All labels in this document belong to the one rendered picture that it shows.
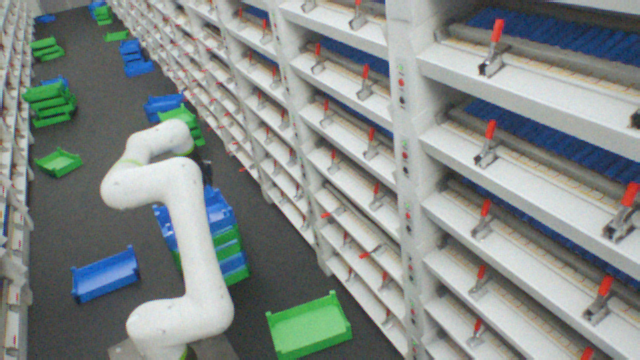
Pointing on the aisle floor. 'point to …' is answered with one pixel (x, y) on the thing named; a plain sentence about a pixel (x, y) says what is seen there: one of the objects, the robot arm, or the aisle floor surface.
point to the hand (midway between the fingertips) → (206, 180)
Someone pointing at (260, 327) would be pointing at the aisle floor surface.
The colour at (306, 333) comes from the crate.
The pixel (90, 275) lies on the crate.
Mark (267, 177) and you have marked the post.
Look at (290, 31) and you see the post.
